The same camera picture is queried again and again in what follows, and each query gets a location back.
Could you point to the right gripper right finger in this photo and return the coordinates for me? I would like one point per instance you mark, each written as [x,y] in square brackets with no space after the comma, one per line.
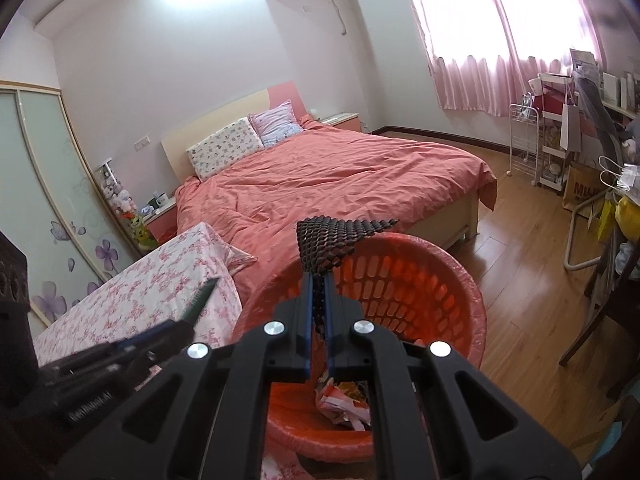
[434,415]

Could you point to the plush toy display tube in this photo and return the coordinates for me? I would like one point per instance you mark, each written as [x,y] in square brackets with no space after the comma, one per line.
[125,209]

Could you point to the beige pink headboard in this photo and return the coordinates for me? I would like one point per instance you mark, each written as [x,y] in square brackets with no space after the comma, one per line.
[178,141]

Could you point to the white red snack wrapper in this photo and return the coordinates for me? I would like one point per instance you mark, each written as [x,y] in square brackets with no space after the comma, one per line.
[343,403]

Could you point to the pink bedside table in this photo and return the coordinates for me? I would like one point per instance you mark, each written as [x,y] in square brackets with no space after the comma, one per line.
[162,223]
[345,121]

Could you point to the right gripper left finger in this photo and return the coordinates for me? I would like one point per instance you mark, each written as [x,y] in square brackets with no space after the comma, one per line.
[204,415]

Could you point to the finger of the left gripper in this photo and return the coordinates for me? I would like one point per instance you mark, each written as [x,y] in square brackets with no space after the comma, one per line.
[150,342]

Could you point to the black foam mesh sheet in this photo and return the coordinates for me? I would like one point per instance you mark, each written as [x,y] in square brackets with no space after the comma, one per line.
[323,243]

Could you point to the salmon pink bed duvet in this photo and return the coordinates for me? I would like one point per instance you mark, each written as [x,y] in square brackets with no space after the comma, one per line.
[255,203]

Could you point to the floral sliding wardrobe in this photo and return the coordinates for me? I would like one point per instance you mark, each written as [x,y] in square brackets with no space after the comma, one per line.
[51,207]

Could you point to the floral white pillow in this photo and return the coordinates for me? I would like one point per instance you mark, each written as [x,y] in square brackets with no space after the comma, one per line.
[223,148]

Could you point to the yellow bag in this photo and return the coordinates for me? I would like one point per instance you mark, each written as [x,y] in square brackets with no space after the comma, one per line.
[625,214]

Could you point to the white wire rack shelf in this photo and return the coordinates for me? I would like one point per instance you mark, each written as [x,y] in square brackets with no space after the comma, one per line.
[524,150]

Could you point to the white mug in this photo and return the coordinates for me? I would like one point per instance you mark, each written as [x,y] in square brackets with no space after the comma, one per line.
[161,200]

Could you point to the orange plastic laundry basket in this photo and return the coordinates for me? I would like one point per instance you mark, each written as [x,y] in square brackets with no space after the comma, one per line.
[408,285]

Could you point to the floral pink white tablecloth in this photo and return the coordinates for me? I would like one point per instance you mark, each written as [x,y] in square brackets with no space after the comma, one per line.
[154,289]

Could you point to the pink window curtain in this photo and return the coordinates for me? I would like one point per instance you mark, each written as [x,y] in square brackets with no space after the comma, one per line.
[482,54]

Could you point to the striped pink pillow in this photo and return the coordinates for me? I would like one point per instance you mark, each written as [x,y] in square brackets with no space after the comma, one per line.
[275,125]

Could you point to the right pink bedside table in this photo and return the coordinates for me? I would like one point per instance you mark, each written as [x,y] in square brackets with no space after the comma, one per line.
[345,121]

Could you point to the brown cardboard box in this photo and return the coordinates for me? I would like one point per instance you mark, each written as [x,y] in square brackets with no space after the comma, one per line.
[583,182]

